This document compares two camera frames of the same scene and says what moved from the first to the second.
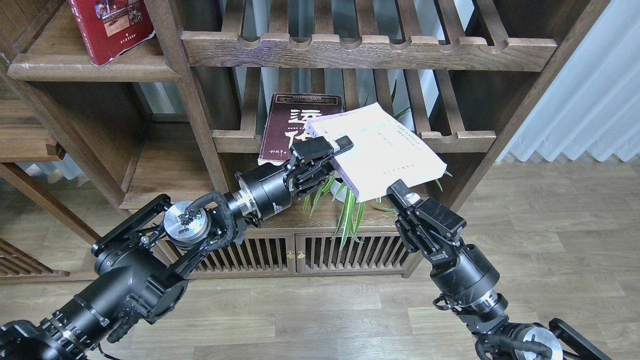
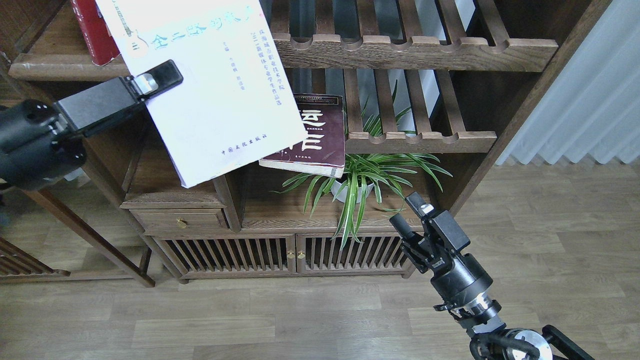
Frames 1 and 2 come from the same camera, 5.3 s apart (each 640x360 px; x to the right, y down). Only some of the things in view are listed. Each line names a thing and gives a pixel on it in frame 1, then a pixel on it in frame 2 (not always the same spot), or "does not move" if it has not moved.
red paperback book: (110, 27) does not move
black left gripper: (266, 189) → (36, 145)
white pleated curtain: (593, 105) does not move
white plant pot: (334, 188) does not move
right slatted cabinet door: (379, 252) does not move
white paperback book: (383, 151) → (234, 104)
